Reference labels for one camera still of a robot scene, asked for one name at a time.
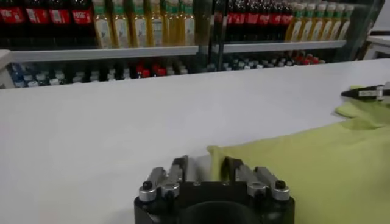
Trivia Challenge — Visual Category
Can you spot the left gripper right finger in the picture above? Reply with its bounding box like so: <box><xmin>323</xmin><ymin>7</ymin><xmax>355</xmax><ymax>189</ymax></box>
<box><xmin>225</xmin><ymin>156</ymin><xmax>290</xmax><ymax>201</ymax></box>

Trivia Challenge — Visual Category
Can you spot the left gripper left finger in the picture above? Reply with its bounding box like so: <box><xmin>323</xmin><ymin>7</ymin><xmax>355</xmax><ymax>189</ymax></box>
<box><xmin>139</xmin><ymin>155</ymin><xmax>189</xmax><ymax>203</ymax></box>

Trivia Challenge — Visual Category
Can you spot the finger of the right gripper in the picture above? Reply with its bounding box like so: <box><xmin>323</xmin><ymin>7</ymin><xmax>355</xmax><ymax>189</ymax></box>
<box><xmin>341</xmin><ymin>81</ymin><xmax>390</xmax><ymax>104</ymax></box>

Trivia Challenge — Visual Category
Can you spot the white cabinet shelf board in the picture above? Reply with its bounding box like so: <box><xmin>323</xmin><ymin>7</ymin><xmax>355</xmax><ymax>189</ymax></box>
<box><xmin>10</xmin><ymin>45</ymin><xmax>200</xmax><ymax>63</ymax></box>
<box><xmin>222</xmin><ymin>40</ymin><xmax>347</xmax><ymax>54</ymax></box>

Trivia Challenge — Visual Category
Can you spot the light green printed T-shirt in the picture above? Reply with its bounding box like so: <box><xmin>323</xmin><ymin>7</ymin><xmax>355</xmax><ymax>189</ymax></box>
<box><xmin>207</xmin><ymin>85</ymin><xmax>390</xmax><ymax>224</ymax></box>

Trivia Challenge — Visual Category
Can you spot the black cabinet centre post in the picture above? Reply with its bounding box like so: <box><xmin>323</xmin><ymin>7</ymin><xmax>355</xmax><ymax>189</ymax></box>
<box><xmin>194</xmin><ymin>0</ymin><xmax>228</xmax><ymax>72</ymax></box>

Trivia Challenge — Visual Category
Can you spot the white side table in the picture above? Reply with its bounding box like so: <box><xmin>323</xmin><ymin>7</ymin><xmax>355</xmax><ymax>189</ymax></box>
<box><xmin>363</xmin><ymin>35</ymin><xmax>390</xmax><ymax>61</ymax></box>

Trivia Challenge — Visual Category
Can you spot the white drinks display cabinet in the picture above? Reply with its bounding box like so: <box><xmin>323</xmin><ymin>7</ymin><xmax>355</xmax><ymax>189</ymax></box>
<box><xmin>213</xmin><ymin>0</ymin><xmax>386</xmax><ymax>72</ymax></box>

